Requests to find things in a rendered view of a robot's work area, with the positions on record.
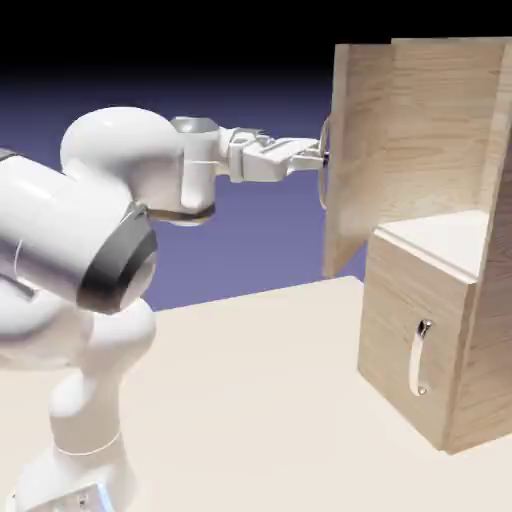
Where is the light wood cabinet door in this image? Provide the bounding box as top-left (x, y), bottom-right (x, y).
top-left (322, 42), bottom-right (396, 280)
top-left (356, 229), bottom-right (478, 454)

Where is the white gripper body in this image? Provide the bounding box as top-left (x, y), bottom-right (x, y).
top-left (238, 137), bottom-right (320, 184)

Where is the light wood cabinet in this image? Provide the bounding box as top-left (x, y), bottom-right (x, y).
top-left (322, 36), bottom-right (512, 456)

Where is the curved silver door handle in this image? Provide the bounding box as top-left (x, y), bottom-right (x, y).
top-left (407, 318), bottom-right (436, 398)
top-left (318, 115), bottom-right (333, 212)

